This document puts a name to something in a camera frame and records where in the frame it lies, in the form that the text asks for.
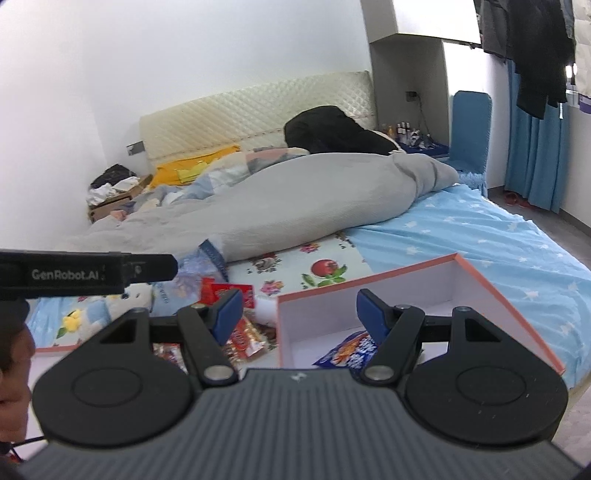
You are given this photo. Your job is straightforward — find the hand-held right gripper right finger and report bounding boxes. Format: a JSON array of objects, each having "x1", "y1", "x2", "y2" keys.
[{"x1": 356, "y1": 288, "x2": 509, "y2": 385}]

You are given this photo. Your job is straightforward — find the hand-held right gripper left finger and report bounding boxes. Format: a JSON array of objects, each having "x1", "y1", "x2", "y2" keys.
[{"x1": 91, "y1": 290, "x2": 245, "y2": 388}]

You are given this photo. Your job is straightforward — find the blue snack packet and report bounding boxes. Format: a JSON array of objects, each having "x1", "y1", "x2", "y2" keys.
[{"x1": 314, "y1": 330, "x2": 393, "y2": 370}]

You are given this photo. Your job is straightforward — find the deep orange cardboard box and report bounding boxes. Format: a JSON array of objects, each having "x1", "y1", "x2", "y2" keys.
[{"x1": 276, "y1": 253, "x2": 567, "y2": 376}]

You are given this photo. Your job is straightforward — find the person's left hand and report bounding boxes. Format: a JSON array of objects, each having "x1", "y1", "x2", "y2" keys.
[{"x1": 0, "y1": 325, "x2": 35, "y2": 451}]

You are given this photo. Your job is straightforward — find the red label clear snack packet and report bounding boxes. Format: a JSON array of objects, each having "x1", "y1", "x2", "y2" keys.
[{"x1": 210, "y1": 283, "x2": 256, "y2": 309}]

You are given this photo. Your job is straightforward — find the red gold candy packet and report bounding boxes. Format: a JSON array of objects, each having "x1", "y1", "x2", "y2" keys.
[{"x1": 226, "y1": 318, "x2": 267, "y2": 359}]

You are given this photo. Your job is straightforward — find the white spray bottle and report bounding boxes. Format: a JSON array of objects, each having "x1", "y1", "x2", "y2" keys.
[{"x1": 256, "y1": 298, "x2": 280, "y2": 328}]

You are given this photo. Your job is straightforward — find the blue facial tissue pack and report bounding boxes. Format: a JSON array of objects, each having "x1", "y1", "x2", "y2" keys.
[{"x1": 150, "y1": 239, "x2": 230, "y2": 319}]

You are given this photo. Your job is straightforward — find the white and blue plush toy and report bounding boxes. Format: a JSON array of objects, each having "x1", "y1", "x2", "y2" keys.
[{"x1": 55, "y1": 281, "x2": 156, "y2": 345}]

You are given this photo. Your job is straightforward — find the brown cardboard box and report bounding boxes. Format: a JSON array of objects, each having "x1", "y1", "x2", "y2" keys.
[{"x1": 89, "y1": 174, "x2": 154, "y2": 225}]

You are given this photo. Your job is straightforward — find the white cloth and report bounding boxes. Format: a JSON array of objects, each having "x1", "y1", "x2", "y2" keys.
[{"x1": 87, "y1": 182, "x2": 116, "y2": 206}]

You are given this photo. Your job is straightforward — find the grey duvet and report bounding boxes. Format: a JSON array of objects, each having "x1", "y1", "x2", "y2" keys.
[{"x1": 60, "y1": 152, "x2": 461, "y2": 260}]

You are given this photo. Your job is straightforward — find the patchwork quilt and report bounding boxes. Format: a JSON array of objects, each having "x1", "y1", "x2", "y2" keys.
[{"x1": 134, "y1": 147, "x2": 310, "y2": 217}]

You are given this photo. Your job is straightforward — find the yellow pillow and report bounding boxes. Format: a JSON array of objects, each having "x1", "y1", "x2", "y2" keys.
[{"x1": 150, "y1": 145, "x2": 242, "y2": 189}]

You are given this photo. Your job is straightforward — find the group of toiletry bottles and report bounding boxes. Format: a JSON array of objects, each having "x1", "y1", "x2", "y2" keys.
[{"x1": 379, "y1": 121, "x2": 448, "y2": 153}]

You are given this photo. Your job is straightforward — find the black clothing heap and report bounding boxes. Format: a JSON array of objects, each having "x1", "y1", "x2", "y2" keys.
[{"x1": 283, "y1": 105, "x2": 402, "y2": 156}]

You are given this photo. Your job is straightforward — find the cream padded headboard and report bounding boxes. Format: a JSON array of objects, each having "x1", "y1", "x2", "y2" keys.
[{"x1": 139, "y1": 70, "x2": 375, "y2": 167}]

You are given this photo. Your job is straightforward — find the blue chair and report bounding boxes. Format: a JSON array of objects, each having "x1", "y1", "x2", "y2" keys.
[{"x1": 448, "y1": 90, "x2": 493, "y2": 174}]

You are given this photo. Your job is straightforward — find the blue curtain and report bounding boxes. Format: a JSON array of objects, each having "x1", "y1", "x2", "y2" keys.
[{"x1": 503, "y1": 60, "x2": 583, "y2": 213}]

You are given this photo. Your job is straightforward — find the white built-in cabinet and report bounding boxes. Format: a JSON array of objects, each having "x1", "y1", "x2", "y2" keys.
[{"x1": 360, "y1": 0, "x2": 484, "y2": 148}]

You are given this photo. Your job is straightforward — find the dark hanging clothes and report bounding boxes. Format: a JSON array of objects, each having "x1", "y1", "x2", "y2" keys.
[{"x1": 473, "y1": 0, "x2": 576, "y2": 120}]

